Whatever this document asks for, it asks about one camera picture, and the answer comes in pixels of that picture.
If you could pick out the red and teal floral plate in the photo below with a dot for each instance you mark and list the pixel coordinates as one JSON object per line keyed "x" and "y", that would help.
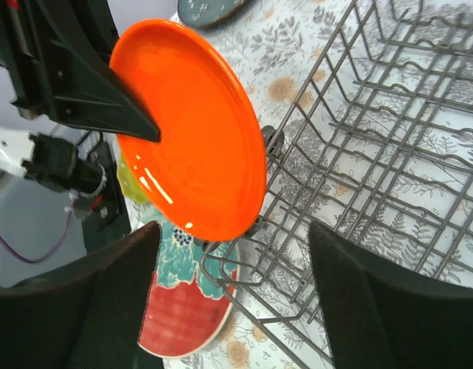
{"x": 185, "y": 308}

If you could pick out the green polka dot scalloped plate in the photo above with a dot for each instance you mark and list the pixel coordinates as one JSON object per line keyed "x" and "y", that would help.
{"x": 128, "y": 184}

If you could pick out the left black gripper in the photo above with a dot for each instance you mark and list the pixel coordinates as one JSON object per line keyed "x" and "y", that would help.
{"x": 57, "y": 55}

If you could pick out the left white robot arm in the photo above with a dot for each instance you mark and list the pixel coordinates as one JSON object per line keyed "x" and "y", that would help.
{"x": 51, "y": 161}

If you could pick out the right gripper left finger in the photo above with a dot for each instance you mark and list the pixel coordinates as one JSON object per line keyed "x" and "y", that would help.
{"x": 86, "y": 314}

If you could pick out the floral table mat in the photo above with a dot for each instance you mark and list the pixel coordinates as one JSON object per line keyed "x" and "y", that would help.
{"x": 336, "y": 115}

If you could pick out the dark teal plate lower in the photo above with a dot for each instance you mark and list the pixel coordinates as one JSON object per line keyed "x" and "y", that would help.
{"x": 206, "y": 13}

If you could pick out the orange plate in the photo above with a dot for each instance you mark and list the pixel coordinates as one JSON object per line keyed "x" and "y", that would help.
{"x": 207, "y": 175}

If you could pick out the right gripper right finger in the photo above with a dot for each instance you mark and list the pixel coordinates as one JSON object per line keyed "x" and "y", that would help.
{"x": 380, "y": 315}

